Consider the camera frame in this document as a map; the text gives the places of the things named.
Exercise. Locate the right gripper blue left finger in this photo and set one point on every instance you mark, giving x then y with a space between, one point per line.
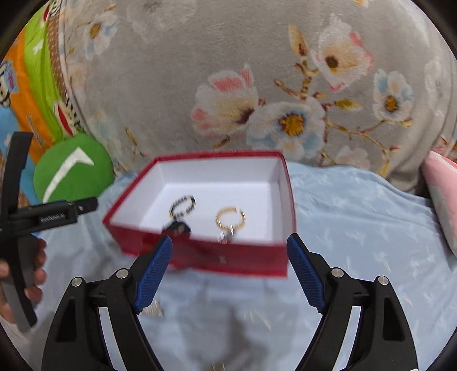
148 271

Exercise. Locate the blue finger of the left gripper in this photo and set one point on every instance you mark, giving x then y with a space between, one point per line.
83 206

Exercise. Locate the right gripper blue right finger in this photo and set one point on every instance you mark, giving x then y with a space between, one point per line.
302 261

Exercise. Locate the gold chain cuff bangle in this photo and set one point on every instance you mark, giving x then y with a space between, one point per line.
230 217

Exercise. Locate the black smart watch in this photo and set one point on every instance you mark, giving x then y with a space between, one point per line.
176 228

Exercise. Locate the red open jewelry box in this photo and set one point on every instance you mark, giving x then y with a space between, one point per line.
257 182

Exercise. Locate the person's left hand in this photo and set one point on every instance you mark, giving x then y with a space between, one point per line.
34 292

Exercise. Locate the green round plush cushion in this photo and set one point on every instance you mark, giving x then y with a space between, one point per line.
76 168

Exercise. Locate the colourful cartoon bedsheet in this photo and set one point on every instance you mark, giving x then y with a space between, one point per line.
34 95

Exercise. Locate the pink pillow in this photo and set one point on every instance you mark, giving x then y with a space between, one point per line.
440 176

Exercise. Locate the grey floral blanket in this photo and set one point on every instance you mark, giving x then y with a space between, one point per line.
370 84

